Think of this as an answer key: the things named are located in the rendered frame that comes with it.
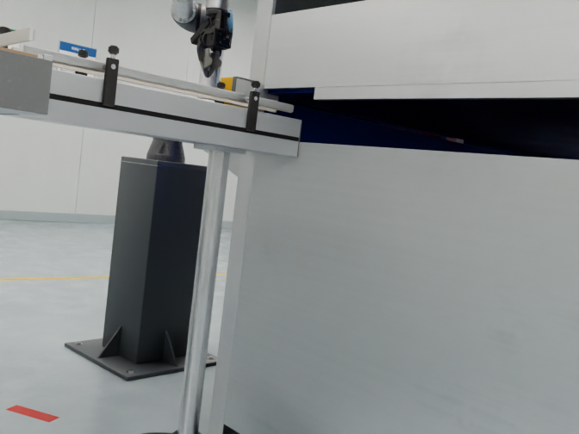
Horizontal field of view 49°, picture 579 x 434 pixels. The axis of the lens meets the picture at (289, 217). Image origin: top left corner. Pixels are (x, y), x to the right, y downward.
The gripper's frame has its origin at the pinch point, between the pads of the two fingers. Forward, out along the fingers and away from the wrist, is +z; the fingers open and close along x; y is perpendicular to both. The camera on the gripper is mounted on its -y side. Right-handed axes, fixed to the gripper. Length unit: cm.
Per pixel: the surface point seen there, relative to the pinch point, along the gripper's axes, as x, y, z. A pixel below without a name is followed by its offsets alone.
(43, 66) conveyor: -84, 79, 18
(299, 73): -12, 59, 4
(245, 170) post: -13, 42, 30
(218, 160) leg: -34, 58, 29
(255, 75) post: -12.5, 41.7, 4.3
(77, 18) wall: 161, -481, -105
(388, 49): -12, 87, 0
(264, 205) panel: -13, 52, 39
